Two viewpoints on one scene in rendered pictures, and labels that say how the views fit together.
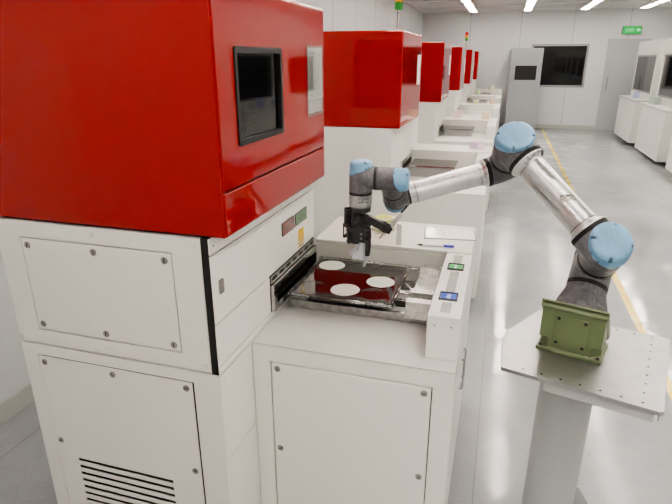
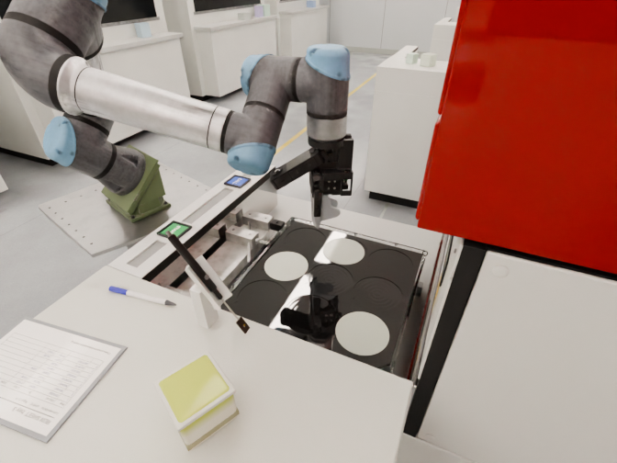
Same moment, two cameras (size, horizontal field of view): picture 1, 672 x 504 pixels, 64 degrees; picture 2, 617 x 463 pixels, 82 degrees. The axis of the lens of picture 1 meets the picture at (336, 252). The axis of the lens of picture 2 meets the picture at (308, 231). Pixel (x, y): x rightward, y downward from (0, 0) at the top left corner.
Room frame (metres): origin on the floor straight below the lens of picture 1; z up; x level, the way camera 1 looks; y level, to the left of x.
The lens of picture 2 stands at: (2.37, -0.03, 1.45)
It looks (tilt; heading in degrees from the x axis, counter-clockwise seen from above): 36 degrees down; 187
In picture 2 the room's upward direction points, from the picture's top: straight up
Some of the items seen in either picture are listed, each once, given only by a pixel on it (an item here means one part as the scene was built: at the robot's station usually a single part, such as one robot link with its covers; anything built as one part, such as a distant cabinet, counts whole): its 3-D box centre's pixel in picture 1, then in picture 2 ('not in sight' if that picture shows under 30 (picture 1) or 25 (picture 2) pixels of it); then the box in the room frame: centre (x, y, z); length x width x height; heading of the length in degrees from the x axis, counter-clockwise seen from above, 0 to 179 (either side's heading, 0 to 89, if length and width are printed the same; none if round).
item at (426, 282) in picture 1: (424, 293); (226, 263); (1.74, -0.32, 0.87); 0.36 x 0.08 x 0.03; 163
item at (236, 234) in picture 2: (422, 294); (241, 235); (1.67, -0.29, 0.89); 0.08 x 0.03 x 0.03; 73
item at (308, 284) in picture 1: (351, 279); (330, 279); (1.80, -0.06, 0.90); 0.34 x 0.34 x 0.01; 73
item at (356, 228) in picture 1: (357, 224); (329, 164); (1.72, -0.07, 1.13); 0.09 x 0.08 x 0.12; 103
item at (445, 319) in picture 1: (451, 300); (212, 227); (1.63, -0.39, 0.89); 0.55 x 0.09 x 0.14; 163
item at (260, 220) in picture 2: (418, 304); (258, 220); (1.59, -0.27, 0.89); 0.08 x 0.03 x 0.03; 73
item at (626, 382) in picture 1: (578, 368); (140, 217); (1.43, -0.74, 0.75); 0.45 x 0.44 x 0.13; 58
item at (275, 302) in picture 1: (295, 275); (428, 305); (1.85, 0.15, 0.89); 0.44 x 0.02 x 0.10; 163
